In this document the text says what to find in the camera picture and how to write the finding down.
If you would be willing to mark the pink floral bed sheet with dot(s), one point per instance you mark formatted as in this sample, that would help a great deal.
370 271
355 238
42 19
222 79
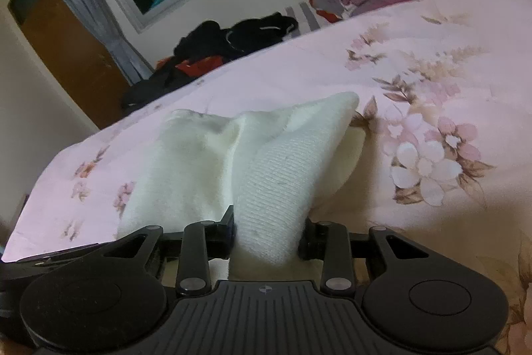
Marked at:
415 130

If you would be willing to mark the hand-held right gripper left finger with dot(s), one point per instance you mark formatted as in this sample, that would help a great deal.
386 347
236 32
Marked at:
224 234

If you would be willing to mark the red garment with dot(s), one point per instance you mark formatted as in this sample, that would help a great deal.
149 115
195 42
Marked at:
199 66

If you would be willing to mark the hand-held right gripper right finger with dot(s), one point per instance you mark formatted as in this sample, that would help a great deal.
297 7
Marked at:
306 238

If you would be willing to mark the white knit garment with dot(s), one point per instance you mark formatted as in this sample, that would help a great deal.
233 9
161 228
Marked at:
274 172

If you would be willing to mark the pile of black clothes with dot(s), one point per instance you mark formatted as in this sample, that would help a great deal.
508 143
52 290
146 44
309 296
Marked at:
216 43

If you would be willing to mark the striped grey white cloth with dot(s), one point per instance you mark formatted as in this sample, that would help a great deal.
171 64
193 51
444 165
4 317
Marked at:
301 18

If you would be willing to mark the brown wooden door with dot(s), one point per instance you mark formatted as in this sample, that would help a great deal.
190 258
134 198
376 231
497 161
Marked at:
70 55

